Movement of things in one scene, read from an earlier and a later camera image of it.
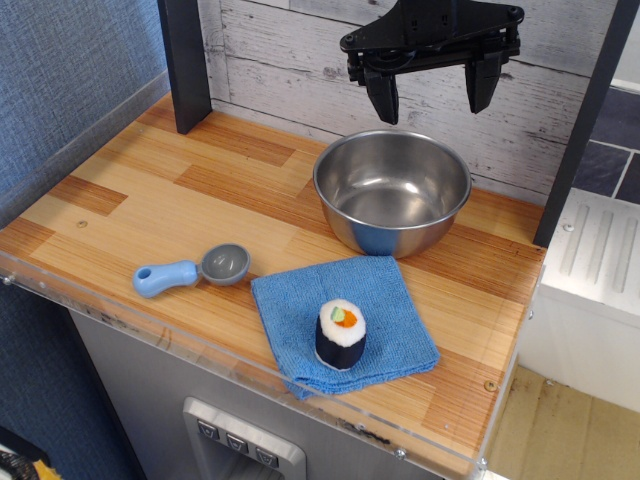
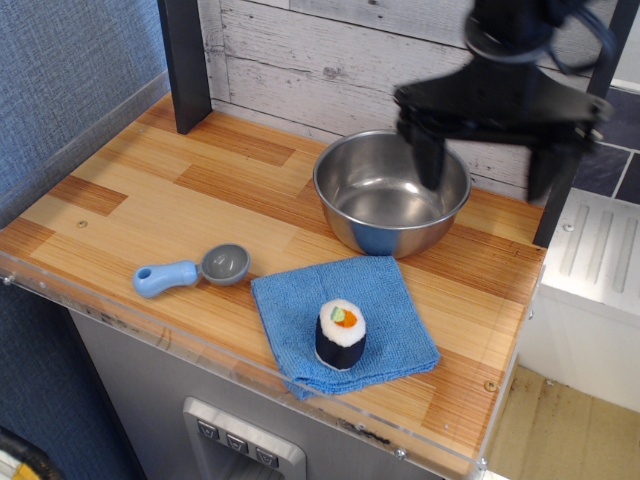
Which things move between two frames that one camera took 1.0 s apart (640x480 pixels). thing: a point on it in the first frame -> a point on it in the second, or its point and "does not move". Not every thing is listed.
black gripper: [417, 33] -> [500, 102]
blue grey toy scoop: [221, 265] does not move
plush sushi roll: [340, 334] does not move
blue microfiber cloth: [292, 298] does not move
